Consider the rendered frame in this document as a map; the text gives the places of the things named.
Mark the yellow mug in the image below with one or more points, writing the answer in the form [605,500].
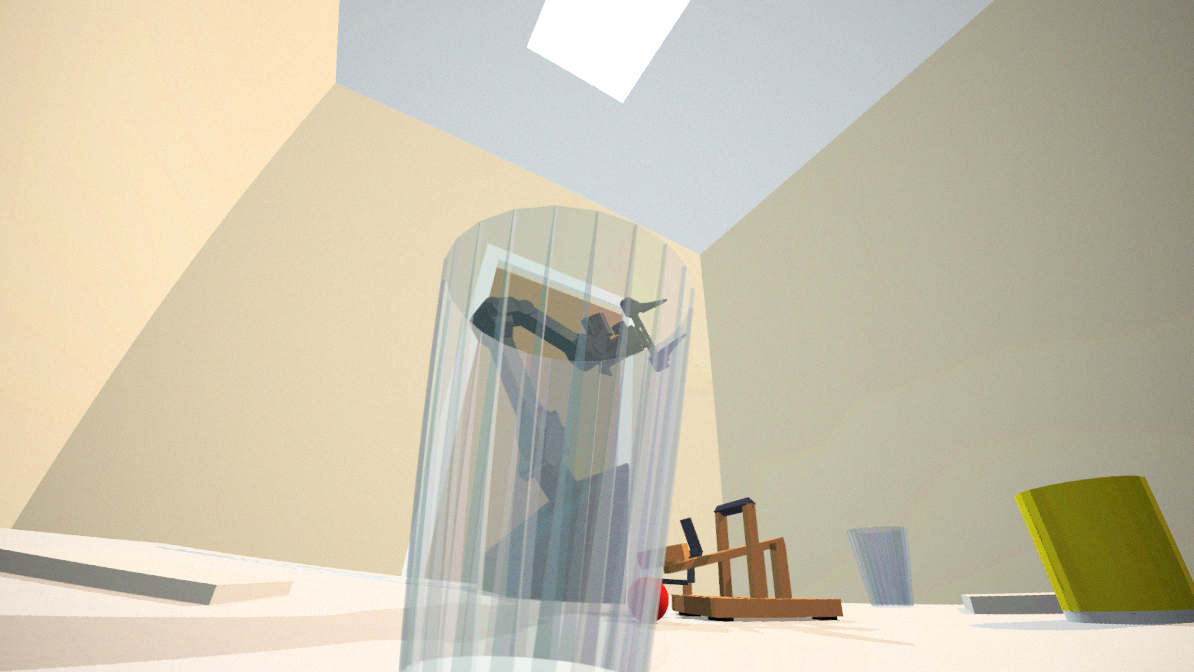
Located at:
[1108,551]

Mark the red ball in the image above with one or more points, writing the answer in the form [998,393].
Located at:
[664,600]

